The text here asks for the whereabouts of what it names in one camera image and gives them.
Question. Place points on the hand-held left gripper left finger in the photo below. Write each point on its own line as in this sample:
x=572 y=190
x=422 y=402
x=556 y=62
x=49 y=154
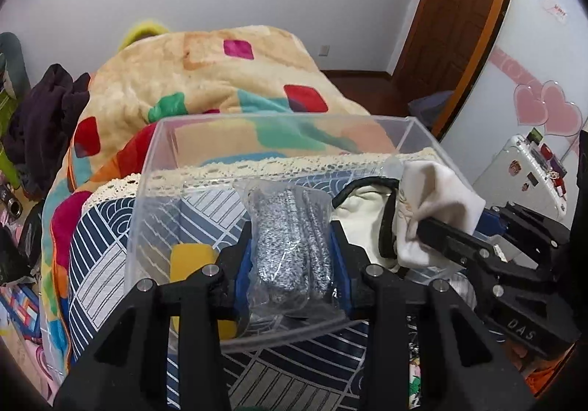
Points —
x=244 y=257

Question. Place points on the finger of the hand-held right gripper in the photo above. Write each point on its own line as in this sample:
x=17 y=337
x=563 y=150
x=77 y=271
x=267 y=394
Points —
x=488 y=222
x=452 y=245

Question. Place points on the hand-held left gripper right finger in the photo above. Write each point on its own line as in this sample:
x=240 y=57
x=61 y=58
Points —
x=339 y=257

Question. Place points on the bagged grey speckled socks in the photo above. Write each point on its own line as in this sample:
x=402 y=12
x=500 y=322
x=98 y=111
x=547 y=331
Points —
x=287 y=250

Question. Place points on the white sock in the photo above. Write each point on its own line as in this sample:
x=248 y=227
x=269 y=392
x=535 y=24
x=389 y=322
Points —
x=436 y=204

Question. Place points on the clear plastic box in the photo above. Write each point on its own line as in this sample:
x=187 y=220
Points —
x=193 y=190

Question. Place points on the cream sock with black trim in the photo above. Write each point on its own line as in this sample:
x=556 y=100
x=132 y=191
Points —
x=360 y=227

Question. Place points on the yellow cloth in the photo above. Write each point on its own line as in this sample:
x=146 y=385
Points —
x=190 y=259

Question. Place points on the white suitcase with stickers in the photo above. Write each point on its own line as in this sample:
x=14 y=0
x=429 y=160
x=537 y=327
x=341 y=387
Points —
x=519 y=177

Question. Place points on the grey cloth by door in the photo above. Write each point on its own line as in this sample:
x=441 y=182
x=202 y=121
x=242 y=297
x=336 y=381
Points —
x=429 y=108

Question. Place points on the floral cloth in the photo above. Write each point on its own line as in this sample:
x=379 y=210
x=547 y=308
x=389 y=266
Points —
x=415 y=374

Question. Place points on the beige blanket with coloured squares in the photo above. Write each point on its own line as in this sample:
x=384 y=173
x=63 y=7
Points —
x=216 y=71

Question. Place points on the brown wooden door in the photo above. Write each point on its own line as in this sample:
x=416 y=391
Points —
x=452 y=11

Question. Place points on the printed pink bedsheet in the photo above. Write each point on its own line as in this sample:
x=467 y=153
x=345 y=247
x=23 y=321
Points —
x=20 y=328

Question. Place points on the dark purple clothes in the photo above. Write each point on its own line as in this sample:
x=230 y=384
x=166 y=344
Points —
x=43 y=117

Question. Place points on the yellow-green plush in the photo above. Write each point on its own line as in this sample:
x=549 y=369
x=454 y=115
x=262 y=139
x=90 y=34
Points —
x=144 y=31

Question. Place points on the green cloth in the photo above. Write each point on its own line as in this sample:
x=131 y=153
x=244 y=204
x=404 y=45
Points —
x=8 y=140

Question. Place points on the pink heart wall stickers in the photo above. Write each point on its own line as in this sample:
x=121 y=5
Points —
x=549 y=110

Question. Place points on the wall socket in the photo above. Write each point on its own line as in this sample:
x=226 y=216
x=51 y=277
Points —
x=324 y=49

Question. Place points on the pink wall note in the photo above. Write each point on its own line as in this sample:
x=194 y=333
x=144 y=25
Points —
x=557 y=11

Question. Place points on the small camera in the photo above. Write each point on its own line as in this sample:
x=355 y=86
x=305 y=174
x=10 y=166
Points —
x=10 y=202

